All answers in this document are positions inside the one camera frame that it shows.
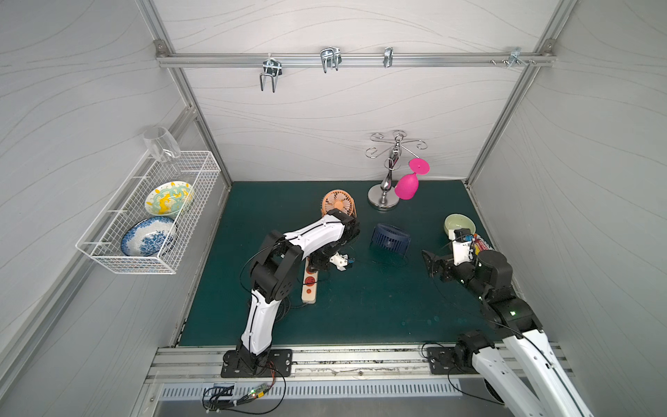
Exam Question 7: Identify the white red power strip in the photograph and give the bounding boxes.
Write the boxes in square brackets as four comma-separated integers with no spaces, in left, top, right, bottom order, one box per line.
[302,264,318,304]

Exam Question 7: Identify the navy blue desk fan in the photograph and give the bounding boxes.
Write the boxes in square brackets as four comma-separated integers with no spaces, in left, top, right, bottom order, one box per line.
[371,223,411,256]

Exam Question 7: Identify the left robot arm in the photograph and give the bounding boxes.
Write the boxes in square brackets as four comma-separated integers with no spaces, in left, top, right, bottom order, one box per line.
[237,208,360,364]

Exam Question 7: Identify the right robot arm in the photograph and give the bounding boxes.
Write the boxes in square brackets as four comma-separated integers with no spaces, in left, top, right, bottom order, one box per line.
[422,250,592,416]

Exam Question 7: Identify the orange desk fan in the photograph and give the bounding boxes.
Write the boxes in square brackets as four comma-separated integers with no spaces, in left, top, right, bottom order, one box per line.
[321,189,357,217]

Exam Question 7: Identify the colourful snack packet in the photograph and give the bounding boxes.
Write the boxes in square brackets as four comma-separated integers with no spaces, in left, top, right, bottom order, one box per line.
[471,234,493,255]

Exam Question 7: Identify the green ceramic bowl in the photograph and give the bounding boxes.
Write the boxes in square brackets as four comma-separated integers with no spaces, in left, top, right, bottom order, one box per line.
[444,214,477,239]

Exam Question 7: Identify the pink plastic wine glass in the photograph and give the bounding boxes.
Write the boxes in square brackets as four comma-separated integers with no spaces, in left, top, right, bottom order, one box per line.
[395,158,430,201]

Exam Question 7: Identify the silver glass holder stand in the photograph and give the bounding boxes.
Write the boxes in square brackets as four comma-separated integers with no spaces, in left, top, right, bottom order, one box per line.
[365,130,428,211]

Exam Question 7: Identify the yellow green patterned bowl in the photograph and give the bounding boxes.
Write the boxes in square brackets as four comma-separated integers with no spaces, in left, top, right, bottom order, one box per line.
[144,181,194,219]

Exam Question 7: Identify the blue white patterned bowl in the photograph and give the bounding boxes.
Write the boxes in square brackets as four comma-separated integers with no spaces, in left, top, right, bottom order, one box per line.
[121,216,179,256]

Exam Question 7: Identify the metal double hook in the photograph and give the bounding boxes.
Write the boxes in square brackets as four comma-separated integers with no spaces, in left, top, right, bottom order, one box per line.
[259,58,283,93]
[320,47,342,74]

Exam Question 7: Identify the clear glass cup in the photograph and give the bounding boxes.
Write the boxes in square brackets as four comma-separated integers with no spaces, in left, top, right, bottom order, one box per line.
[143,126,181,163]

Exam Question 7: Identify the small metal hook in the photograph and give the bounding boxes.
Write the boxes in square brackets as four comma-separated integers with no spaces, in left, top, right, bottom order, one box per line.
[383,47,394,69]

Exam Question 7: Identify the metal hook right end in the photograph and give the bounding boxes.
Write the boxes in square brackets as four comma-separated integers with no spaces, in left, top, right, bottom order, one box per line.
[489,47,536,69]

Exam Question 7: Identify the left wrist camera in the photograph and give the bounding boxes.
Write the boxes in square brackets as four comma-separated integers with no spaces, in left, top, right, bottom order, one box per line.
[329,252,355,271]

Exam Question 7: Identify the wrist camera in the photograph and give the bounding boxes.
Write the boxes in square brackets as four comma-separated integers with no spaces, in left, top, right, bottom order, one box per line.
[329,252,355,271]
[450,229,474,266]

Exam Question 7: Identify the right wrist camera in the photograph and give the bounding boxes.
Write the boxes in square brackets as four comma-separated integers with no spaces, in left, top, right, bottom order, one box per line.
[450,229,474,266]

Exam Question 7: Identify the black power strip cord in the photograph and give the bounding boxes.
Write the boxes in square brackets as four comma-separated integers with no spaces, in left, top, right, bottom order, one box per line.
[279,291,308,320]

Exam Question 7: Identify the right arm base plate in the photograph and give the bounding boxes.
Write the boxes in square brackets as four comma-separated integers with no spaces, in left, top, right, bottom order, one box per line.
[426,346,468,376]

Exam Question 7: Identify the aluminium front frame rail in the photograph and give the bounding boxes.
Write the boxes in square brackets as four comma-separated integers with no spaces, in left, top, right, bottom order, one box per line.
[144,342,454,384]

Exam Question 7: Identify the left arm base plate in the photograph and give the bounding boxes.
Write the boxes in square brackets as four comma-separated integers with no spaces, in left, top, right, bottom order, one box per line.
[221,347,294,379]

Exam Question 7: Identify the small circuit board wires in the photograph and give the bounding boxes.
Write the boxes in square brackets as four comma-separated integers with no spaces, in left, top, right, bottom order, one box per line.
[200,360,288,413]

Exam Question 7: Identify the white wire basket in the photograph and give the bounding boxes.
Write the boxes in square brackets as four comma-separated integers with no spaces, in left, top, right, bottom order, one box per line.
[76,150,221,275]

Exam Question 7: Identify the aluminium horizontal rail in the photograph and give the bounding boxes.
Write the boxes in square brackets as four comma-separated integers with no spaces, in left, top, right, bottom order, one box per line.
[156,51,557,70]

